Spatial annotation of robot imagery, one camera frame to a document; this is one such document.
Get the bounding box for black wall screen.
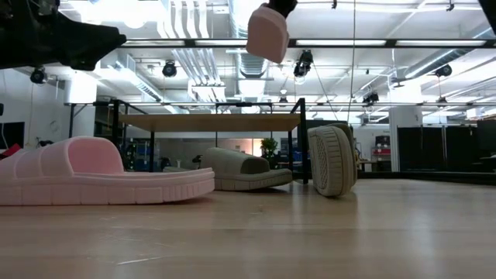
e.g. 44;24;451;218
0;122;26;150

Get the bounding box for black background cabinets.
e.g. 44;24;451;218
397;119;496;174

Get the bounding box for wooden shelf with black frame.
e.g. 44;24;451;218
92;97;311;185

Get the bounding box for red background object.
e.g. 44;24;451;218
0;143;23;160

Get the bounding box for pink foam slide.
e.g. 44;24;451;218
0;135;216;206
246;2;291;65

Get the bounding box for background potted green plant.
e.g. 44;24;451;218
260;137;279;170

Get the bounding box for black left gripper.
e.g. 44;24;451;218
0;0;128;72

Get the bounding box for grey foam slide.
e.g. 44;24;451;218
307;122;358;198
162;146;294;191

